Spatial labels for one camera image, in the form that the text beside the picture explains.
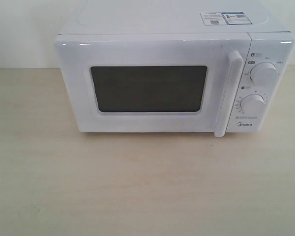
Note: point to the white lower timer knob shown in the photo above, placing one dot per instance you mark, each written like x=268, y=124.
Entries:
x=252, y=104

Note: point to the warning label sticker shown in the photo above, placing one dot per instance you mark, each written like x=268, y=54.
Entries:
x=225, y=18

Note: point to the white microwave door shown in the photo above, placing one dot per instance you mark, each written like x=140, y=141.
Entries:
x=145, y=83

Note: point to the white upper control knob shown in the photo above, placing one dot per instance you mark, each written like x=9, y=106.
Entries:
x=263, y=73

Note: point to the white Midea microwave oven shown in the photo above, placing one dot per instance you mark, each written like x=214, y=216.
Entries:
x=271, y=41

